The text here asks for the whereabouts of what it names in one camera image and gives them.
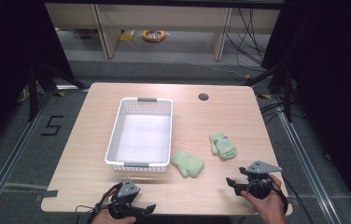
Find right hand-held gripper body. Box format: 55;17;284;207
244;160;284;200

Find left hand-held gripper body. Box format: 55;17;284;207
107;176;141;220

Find green mitten with monster face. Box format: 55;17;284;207
208;132;238;161

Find plain green mitten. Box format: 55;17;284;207
170;149;205;179

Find white plastic basket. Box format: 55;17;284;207
104;96;175;174

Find person's right hand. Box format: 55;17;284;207
240;173;287;224

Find person's left hand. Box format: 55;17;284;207
91;189;137;224

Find black metal stand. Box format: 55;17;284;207
27;61;86;122
242;62;299;123

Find black curtain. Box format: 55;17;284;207
260;0;351;216
0;0;75;160

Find yellow packet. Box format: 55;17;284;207
119;29;136;43

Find light wooden shelf unit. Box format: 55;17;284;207
44;3;281;63

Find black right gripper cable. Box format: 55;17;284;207
281;175;315;224

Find aluminium floor rail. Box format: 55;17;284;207
270;92;344;224
0;87;56;218

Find black hanging cables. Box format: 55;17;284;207
225;7;269;66

